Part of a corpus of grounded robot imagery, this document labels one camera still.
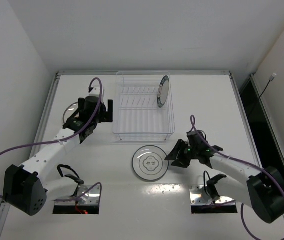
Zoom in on orange sunburst pattern plate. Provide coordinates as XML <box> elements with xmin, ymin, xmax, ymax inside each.
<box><xmin>62</xmin><ymin>102</ymin><xmax>78</xmax><ymax>124</ymax></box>

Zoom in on grey rimmed white plate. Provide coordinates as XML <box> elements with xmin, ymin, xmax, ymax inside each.
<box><xmin>131</xmin><ymin>145</ymin><xmax>169</xmax><ymax>182</ymax></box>

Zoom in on green rimmed white plate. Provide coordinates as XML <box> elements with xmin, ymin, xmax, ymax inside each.
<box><xmin>157</xmin><ymin>75</ymin><xmax>170</xmax><ymax>108</ymax></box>

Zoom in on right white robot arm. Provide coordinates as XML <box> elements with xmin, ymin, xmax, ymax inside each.
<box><xmin>165</xmin><ymin>131</ymin><xmax>284</xmax><ymax>224</ymax></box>

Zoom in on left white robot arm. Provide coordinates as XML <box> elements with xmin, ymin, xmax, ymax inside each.
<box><xmin>3</xmin><ymin>86</ymin><xmax>113</xmax><ymax>216</ymax></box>

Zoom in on clear wire dish rack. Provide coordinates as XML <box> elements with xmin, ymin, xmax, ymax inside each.
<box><xmin>112</xmin><ymin>71</ymin><xmax>175</xmax><ymax>143</ymax></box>

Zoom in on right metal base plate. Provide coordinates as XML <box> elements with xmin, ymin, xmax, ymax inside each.
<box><xmin>189</xmin><ymin>185</ymin><xmax>236</xmax><ymax>207</ymax></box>

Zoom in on metal base plate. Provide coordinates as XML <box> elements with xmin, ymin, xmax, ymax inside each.
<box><xmin>54</xmin><ymin>185</ymin><xmax>101</xmax><ymax>207</ymax></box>
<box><xmin>189</xmin><ymin>185</ymin><xmax>236</xmax><ymax>207</ymax></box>

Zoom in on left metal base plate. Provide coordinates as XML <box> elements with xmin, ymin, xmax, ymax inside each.
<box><xmin>54</xmin><ymin>185</ymin><xmax>101</xmax><ymax>207</ymax></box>

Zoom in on black wall cable with plug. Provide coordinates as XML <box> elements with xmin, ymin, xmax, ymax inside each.
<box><xmin>258</xmin><ymin>72</ymin><xmax>277</xmax><ymax>100</ymax></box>

